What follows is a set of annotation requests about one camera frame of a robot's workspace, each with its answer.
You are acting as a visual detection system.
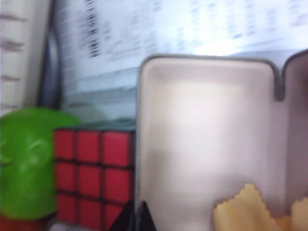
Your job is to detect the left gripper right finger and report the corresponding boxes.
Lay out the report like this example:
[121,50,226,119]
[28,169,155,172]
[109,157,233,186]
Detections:
[139,201,157,231]

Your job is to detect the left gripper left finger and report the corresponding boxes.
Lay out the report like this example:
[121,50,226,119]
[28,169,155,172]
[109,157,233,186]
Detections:
[107,201,135,231]

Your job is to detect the grey suede glasses case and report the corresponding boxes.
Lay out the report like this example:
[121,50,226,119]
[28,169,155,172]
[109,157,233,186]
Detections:
[134,48,308,231]

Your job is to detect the Rubik's cube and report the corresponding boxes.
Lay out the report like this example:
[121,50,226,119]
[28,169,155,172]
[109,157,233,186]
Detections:
[52,124,137,231]

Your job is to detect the yellow cleaning cloth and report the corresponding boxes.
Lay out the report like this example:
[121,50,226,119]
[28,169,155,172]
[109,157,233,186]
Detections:
[213,182,308,231]

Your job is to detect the green apple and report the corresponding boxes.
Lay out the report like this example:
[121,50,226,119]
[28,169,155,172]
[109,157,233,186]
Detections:
[0,107,82,219]

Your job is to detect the documents in clear sleeve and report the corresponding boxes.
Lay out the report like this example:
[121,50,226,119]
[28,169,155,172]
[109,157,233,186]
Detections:
[47,0,308,126]

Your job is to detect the white and grey keyboard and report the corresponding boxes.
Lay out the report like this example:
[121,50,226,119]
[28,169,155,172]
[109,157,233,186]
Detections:
[0,0,52,116]

